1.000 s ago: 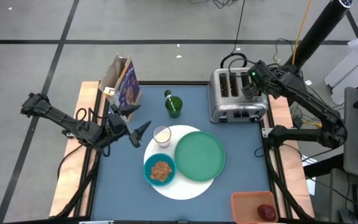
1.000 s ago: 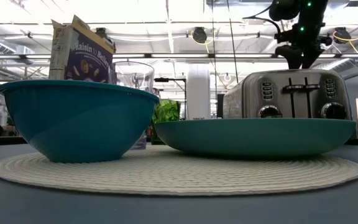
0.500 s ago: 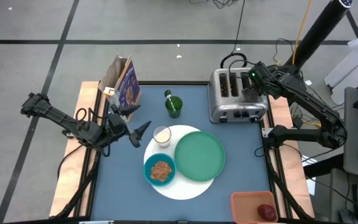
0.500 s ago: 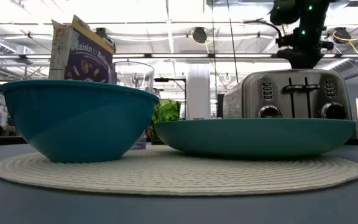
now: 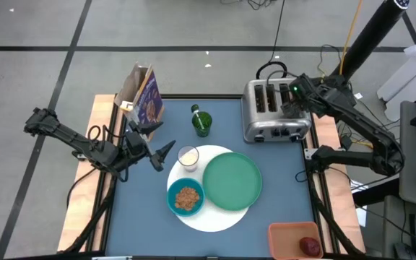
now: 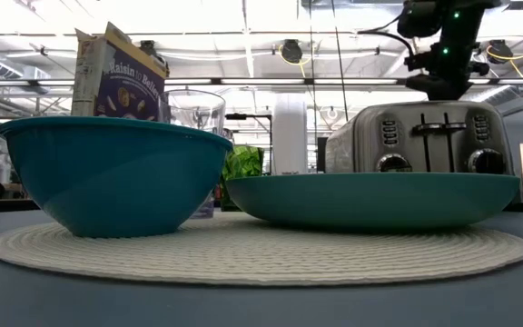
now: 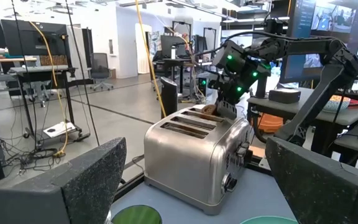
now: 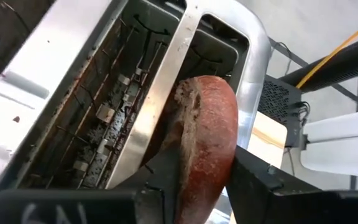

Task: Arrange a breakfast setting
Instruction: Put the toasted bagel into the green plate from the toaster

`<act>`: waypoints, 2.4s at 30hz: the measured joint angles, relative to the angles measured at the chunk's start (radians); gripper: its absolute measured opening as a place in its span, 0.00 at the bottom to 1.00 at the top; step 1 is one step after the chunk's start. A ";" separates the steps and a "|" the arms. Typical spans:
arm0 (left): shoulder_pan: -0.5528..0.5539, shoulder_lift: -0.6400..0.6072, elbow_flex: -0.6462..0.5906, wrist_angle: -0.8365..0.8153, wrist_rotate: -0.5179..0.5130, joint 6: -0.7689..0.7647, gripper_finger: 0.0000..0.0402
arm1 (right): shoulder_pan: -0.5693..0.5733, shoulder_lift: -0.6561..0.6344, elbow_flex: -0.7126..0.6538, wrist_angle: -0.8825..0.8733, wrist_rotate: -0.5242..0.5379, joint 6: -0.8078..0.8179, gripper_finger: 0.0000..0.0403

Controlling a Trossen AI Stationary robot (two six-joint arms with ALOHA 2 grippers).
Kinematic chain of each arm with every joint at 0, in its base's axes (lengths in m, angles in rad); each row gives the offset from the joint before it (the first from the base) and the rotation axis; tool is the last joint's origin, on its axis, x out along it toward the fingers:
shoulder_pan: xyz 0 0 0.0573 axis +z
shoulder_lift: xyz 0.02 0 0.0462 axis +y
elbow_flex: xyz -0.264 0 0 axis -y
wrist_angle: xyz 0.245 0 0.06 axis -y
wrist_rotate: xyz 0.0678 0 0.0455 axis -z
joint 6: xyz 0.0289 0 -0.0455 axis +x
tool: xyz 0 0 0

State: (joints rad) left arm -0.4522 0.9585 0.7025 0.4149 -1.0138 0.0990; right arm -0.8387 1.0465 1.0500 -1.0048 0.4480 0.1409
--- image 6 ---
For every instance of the green patterned bottle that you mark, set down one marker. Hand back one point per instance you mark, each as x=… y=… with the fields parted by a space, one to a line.
x=243 y=163

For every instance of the purple yellow cereal box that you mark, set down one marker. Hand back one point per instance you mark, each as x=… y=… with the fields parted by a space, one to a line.
x=125 y=86

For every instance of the teal plastic bowl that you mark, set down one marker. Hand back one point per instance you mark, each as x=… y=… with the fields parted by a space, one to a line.
x=116 y=181

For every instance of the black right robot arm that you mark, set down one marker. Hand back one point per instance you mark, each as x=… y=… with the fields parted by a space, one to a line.
x=466 y=22

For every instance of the silver four-slot toaster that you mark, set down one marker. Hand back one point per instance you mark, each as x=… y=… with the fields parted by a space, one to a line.
x=425 y=150

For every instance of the green round plate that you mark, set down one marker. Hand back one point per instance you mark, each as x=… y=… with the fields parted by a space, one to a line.
x=370 y=200

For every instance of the white column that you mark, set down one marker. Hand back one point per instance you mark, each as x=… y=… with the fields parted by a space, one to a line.
x=290 y=136

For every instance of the long ceiling light bar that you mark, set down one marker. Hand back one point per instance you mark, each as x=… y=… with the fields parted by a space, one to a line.
x=261 y=82

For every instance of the clear drinking glass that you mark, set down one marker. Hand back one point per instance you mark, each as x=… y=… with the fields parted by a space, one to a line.
x=198 y=113

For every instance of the white round woven placemat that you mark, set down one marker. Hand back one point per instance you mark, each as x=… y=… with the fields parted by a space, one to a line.
x=261 y=259

